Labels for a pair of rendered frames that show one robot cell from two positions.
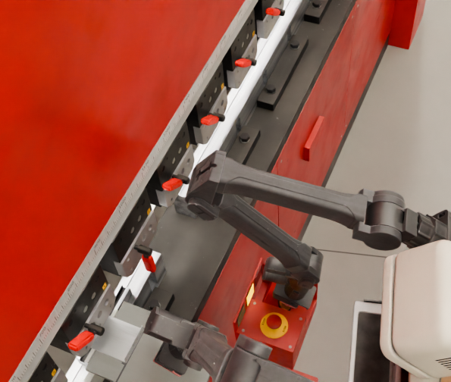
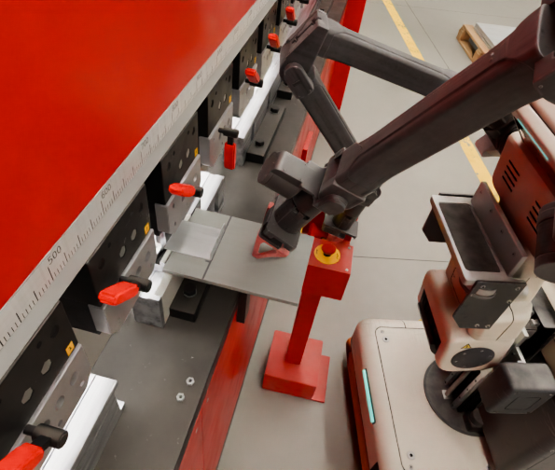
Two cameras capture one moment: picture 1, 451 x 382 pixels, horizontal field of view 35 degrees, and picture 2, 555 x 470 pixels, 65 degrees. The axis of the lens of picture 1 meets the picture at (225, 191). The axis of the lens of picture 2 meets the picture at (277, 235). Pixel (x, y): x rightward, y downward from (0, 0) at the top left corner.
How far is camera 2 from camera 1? 0.93 m
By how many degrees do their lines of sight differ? 17
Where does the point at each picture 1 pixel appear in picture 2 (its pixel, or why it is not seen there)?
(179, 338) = (309, 180)
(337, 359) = (328, 330)
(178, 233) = (228, 175)
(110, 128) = not seen: outside the picture
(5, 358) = (104, 133)
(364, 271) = not seen: hidden behind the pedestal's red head
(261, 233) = (341, 127)
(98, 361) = (177, 260)
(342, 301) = not seen: hidden behind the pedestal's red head
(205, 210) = (303, 77)
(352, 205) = (449, 74)
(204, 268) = (259, 201)
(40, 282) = (153, 47)
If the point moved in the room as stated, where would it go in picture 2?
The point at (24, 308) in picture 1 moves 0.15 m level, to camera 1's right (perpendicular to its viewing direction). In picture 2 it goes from (133, 67) to (263, 63)
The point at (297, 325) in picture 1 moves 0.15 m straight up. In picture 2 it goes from (348, 253) to (361, 214)
